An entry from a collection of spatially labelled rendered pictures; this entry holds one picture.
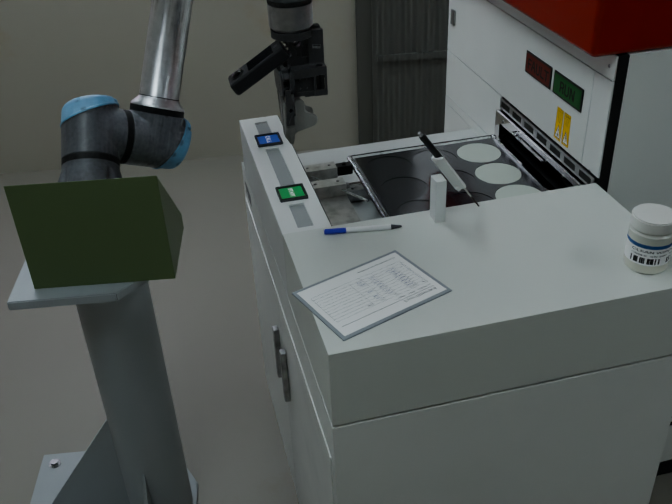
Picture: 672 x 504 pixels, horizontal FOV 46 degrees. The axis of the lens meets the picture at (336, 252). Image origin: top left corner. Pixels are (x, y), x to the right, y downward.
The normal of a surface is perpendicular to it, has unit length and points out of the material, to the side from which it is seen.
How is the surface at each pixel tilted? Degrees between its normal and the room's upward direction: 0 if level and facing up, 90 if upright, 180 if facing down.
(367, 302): 0
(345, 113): 90
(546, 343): 90
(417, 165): 0
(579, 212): 0
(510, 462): 90
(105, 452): 90
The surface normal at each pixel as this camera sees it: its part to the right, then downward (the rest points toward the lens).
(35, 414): -0.04, -0.84
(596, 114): -0.97, 0.17
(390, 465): 0.25, 0.52
